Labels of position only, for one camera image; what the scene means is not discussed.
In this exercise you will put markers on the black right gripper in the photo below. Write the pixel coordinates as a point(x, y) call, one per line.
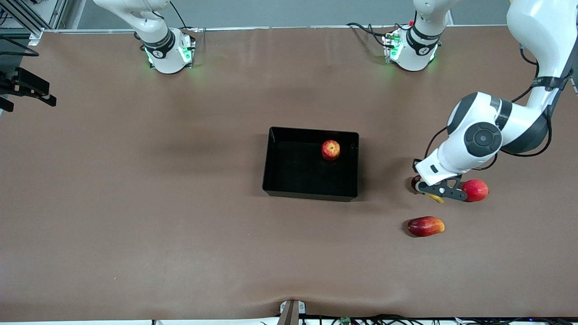
point(28, 84)

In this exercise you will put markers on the red yellow mango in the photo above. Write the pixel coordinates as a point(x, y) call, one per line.
point(424, 226)

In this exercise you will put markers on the dark purple mangosteen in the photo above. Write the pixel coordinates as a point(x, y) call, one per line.
point(413, 184)

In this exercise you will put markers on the red pomegranate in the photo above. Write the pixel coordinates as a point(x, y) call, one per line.
point(476, 190)

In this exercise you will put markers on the red yellow striped apple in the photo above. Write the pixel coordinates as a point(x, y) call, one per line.
point(331, 150)

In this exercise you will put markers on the brown table cover sheet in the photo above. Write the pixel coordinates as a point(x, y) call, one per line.
point(289, 248)

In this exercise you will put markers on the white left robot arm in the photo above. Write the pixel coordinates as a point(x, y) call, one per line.
point(451, 158)

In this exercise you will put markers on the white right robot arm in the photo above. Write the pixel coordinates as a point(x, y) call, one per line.
point(167, 58)

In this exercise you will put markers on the grey metal table bracket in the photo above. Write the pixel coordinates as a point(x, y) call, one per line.
point(301, 308)

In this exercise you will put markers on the aluminium frame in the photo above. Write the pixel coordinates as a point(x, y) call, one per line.
point(56, 13)

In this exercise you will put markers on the small green circuit board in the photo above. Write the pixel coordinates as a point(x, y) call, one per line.
point(346, 321)

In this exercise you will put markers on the yellow banana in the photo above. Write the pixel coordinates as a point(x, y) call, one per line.
point(435, 197)

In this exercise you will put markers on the black plastic box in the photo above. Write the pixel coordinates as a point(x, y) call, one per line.
point(298, 176)

